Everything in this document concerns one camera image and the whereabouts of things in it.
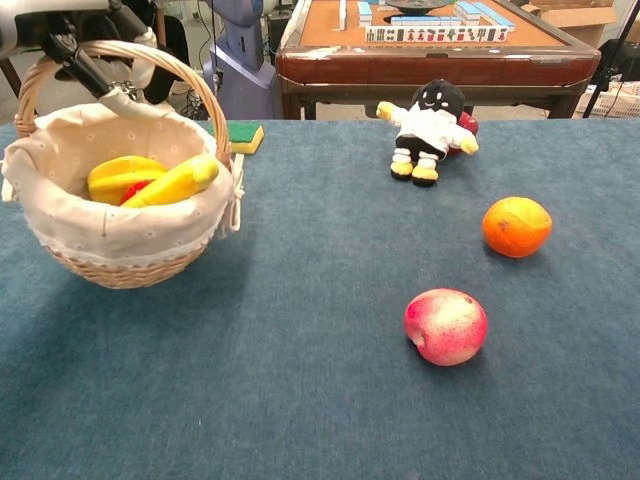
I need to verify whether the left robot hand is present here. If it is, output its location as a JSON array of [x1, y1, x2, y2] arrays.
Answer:
[[0, 0, 171, 121]]

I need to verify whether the wicker basket with cloth liner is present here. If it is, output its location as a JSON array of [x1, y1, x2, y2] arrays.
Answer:
[[0, 39, 246, 290]]

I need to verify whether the orange fruit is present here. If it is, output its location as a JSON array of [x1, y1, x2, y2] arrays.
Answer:
[[481, 196, 554, 259]]

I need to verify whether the dark wooden table leg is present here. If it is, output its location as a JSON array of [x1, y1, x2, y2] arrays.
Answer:
[[0, 57, 24, 101]]

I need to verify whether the person leg with sneaker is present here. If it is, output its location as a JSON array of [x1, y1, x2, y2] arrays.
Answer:
[[144, 0, 194, 105]]

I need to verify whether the yellow toy mango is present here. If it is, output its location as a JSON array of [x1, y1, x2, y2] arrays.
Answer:
[[87, 155, 169, 205]]

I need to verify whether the red toy fruit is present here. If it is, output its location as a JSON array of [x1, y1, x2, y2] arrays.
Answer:
[[118, 179, 154, 206]]

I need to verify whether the yellow toy banana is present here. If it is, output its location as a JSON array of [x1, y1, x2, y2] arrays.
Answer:
[[121, 153, 220, 209]]

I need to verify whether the blue machine base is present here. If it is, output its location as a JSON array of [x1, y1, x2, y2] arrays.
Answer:
[[202, 0, 284, 121]]

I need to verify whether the green and yellow sponge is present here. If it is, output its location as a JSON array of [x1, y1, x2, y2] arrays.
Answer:
[[209, 121, 265, 155]]

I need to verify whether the brown mahjong table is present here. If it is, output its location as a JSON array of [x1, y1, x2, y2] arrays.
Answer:
[[275, 0, 602, 121]]

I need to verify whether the black plush doll white shirt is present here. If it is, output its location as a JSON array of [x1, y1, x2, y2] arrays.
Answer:
[[375, 78, 480, 188]]

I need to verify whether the row of white mahjong tiles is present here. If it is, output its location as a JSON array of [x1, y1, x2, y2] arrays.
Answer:
[[364, 24, 510, 44]]

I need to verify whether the blue tablecloth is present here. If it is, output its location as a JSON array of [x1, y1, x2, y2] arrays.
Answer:
[[0, 118, 640, 480]]

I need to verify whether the dark red apple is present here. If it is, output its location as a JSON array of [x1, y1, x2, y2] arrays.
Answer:
[[444, 110, 480, 159]]

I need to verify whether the pink peach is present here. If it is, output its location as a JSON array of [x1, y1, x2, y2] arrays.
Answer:
[[403, 287, 489, 368]]

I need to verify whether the cardboard box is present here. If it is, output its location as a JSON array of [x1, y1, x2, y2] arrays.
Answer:
[[519, 0, 619, 49]]

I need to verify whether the black tripod stand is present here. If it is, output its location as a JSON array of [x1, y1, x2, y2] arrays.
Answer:
[[582, 0, 640, 120]]

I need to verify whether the white plastic crate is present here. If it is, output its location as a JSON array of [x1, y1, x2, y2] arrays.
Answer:
[[574, 82, 640, 120]]

